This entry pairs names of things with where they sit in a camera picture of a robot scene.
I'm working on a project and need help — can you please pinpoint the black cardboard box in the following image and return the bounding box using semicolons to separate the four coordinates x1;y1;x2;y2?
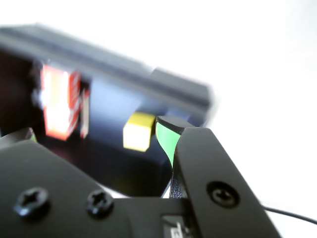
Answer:
0;23;215;164

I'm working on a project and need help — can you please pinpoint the yellow wooden cube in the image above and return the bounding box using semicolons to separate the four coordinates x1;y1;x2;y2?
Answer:
122;112;156;152

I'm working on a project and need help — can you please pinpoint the small orange printed box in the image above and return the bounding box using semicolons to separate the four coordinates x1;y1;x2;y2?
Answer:
39;63;91;141

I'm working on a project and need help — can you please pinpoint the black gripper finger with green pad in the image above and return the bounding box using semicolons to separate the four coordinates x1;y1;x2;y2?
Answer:
155;116;283;238

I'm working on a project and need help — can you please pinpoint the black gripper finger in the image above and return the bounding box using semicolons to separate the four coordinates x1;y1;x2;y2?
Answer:
0;128;135;238

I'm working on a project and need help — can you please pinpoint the thin black wire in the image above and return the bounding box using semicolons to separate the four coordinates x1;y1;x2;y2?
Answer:
262;206;317;224

